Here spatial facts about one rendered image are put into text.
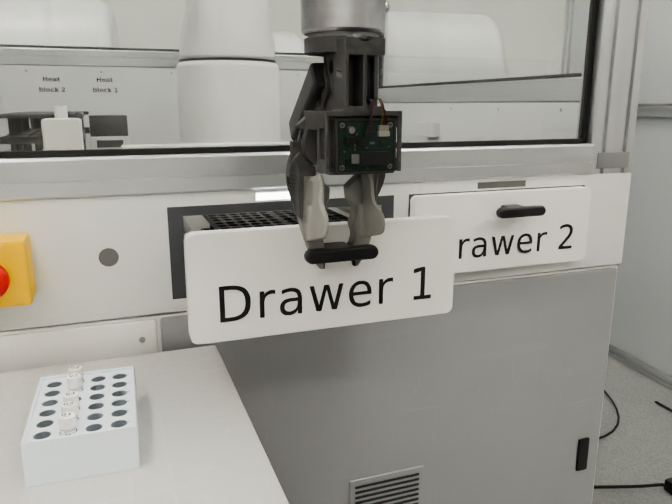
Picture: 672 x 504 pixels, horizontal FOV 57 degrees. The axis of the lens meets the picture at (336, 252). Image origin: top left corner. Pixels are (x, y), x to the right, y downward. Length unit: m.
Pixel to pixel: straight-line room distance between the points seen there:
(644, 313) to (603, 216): 1.74
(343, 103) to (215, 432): 0.31
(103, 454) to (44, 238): 0.30
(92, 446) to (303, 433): 0.41
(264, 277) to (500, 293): 0.44
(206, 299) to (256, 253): 0.07
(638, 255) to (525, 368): 1.78
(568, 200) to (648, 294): 1.79
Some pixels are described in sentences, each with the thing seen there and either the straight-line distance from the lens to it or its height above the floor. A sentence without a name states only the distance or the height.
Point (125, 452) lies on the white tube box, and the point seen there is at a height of 0.78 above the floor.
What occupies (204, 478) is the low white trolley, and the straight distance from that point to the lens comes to 0.53.
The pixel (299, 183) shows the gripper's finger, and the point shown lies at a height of 0.97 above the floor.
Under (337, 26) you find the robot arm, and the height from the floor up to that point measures 1.11.
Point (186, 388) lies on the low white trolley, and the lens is 0.68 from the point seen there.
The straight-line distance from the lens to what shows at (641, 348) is 2.81.
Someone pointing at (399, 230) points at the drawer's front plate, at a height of 0.92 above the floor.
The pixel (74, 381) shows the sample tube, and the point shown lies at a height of 0.81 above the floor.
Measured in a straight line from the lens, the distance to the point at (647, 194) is 2.71.
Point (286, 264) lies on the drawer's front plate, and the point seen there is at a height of 0.89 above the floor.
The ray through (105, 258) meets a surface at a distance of 0.76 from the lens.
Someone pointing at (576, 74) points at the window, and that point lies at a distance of 1.00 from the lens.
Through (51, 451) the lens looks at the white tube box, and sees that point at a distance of 0.54.
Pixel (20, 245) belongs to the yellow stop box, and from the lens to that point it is 0.72.
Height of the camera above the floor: 1.05
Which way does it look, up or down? 13 degrees down
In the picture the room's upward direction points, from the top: straight up
